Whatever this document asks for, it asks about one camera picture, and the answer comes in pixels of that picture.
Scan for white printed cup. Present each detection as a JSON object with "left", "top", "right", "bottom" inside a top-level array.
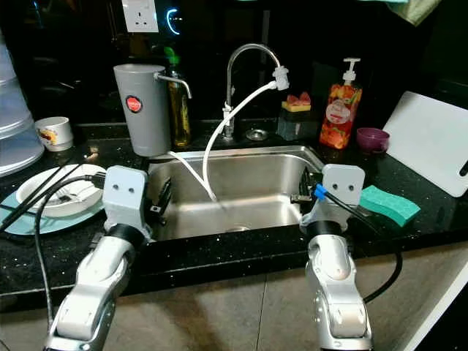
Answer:
[{"left": 34, "top": 116, "right": 75, "bottom": 152}]

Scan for teal plate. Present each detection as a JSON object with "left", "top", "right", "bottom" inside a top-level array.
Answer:
[{"left": 0, "top": 183, "right": 118, "bottom": 236}]

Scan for grey water filter canister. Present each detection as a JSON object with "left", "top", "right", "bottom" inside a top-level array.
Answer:
[{"left": 113, "top": 63, "right": 192, "bottom": 157}]

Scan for green-capped oil bottle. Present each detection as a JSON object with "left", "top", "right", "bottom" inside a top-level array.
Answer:
[{"left": 162, "top": 47, "right": 191, "bottom": 148}]

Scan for teal sponge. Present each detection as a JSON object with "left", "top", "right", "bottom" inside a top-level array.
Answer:
[{"left": 358, "top": 184, "right": 421, "bottom": 227}]

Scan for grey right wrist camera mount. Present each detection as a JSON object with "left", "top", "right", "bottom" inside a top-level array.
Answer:
[{"left": 300, "top": 164, "right": 366, "bottom": 224}]

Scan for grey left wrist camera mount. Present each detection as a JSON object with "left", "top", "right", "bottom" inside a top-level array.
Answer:
[{"left": 102, "top": 165, "right": 151, "bottom": 231}]

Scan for purple cup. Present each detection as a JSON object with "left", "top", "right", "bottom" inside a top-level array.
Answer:
[{"left": 356, "top": 127, "right": 391, "bottom": 154}]

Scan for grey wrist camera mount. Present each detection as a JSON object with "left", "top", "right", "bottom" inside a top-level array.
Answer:
[
  {"left": 102, "top": 165, "right": 151, "bottom": 231},
  {"left": 300, "top": 164, "right": 366, "bottom": 224}
]

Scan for white bowl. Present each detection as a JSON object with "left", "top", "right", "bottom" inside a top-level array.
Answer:
[{"left": 16, "top": 164, "right": 107, "bottom": 218}]

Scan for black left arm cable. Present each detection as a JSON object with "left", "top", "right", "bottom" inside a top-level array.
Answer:
[{"left": 34, "top": 173, "right": 110, "bottom": 337}]

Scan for chrome gooseneck faucet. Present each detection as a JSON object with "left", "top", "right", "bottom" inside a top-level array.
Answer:
[{"left": 223, "top": 42, "right": 290, "bottom": 141}]

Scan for white hose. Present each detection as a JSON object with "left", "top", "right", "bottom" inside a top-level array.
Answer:
[{"left": 167, "top": 79, "right": 279, "bottom": 202}]

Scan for yellow and red sponge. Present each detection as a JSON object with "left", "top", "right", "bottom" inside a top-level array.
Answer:
[{"left": 281, "top": 92, "right": 313, "bottom": 113}]

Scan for orange soap pump bottle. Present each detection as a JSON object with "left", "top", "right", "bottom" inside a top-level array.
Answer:
[{"left": 319, "top": 57, "right": 364, "bottom": 150}]

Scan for metal fork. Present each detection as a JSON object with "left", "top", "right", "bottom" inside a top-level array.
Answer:
[{"left": 55, "top": 186, "right": 99, "bottom": 205}]

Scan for black chopstick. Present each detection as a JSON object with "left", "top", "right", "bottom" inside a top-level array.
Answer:
[
  {"left": 0, "top": 162, "right": 75, "bottom": 220},
  {"left": 4, "top": 165, "right": 88, "bottom": 231}
]

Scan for white wall socket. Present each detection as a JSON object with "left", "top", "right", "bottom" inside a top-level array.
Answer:
[{"left": 123, "top": 0, "right": 159, "bottom": 34}]

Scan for black sponge holder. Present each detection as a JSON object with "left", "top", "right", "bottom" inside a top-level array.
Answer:
[{"left": 276, "top": 110, "right": 319, "bottom": 141}]

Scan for black blue-taped right arm cable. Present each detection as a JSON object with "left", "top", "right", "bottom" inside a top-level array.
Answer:
[{"left": 313, "top": 184, "right": 404, "bottom": 304}]

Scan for clear stacked plastic containers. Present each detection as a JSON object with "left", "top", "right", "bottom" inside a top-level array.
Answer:
[{"left": 0, "top": 33, "right": 45, "bottom": 176}]

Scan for green cloth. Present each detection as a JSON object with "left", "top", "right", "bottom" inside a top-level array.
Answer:
[{"left": 384, "top": 0, "right": 443, "bottom": 27}]

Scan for stainless steel sink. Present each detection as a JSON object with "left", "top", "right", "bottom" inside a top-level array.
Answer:
[{"left": 146, "top": 144, "right": 326, "bottom": 241}]

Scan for white cutting board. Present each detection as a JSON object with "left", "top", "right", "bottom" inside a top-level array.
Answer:
[{"left": 382, "top": 90, "right": 468, "bottom": 198}]

